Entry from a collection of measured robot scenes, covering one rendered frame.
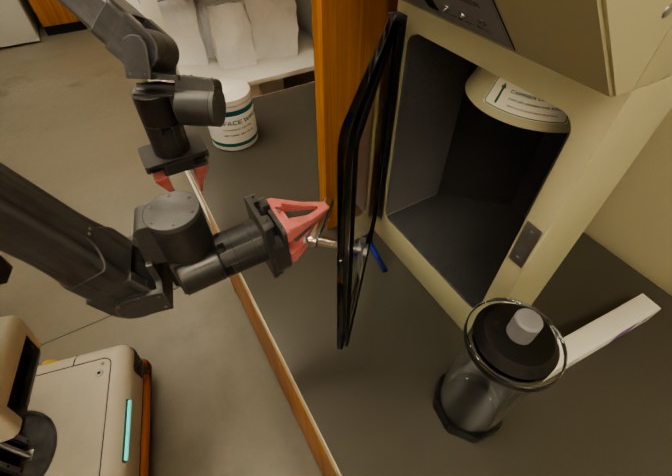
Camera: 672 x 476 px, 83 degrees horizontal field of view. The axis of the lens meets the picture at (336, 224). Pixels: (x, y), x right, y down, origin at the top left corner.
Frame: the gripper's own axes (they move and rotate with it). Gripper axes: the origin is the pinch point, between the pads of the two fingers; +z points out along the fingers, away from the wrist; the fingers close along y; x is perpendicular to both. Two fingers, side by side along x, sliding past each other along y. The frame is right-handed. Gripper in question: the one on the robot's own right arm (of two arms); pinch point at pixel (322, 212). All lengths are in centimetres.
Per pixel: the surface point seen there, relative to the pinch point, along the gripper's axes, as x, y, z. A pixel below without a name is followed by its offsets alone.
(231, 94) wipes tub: 59, -10, 5
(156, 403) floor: 48, -118, -55
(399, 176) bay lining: 9.0, -9.1, 20.8
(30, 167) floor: 241, -115, -95
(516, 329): -25.5, -0.2, 9.2
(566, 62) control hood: -15.8, 22.8, 15.1
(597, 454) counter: -40, -27, 22
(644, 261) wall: -23, -27, 62
